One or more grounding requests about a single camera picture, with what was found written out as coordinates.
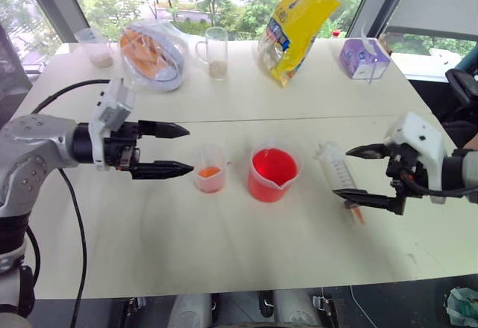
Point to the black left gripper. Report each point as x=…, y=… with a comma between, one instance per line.
x=121, y=145

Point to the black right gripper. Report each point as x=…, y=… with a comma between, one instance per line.
x=407, y=163

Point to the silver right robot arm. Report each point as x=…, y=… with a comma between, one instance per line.
x=470, y=169

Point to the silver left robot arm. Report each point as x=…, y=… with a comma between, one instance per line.
x=30, y=145

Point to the clear plastic syringe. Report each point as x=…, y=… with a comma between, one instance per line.
x=338, y=167

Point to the small clear cup orange liquid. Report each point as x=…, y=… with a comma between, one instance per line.
x=209, y=178

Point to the beaker with red liquid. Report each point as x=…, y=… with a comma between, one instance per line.
x=272, y=178

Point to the clear measuring cup with rice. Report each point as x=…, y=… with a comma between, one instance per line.
x=99, y=53

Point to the clear plastic bag orange contents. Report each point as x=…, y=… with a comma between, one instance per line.
x=157, y=57

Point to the tall glass mug with grains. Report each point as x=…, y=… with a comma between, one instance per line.
x=217, y=59

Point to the purple tissue pack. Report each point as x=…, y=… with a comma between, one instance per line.
x=360, y=61

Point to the black office chair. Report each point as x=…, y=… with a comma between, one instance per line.
x=463, y=85

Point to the small red bottle cap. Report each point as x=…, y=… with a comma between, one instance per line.
x=336, y=34

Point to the white rounded robot leg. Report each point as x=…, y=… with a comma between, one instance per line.
x=295, y=309
x=190, y=311

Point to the crumpled green white bag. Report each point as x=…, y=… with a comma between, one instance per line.
x=463, y=307

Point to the yellow plastic snack bag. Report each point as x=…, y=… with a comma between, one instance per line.
x=295, y=33

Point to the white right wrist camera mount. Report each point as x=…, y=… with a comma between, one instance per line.
x=414, y=130

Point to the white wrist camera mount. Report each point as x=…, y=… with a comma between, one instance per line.
x=112, y=107
x=414, y=130

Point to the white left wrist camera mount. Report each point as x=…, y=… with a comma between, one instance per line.
x=112, y=107

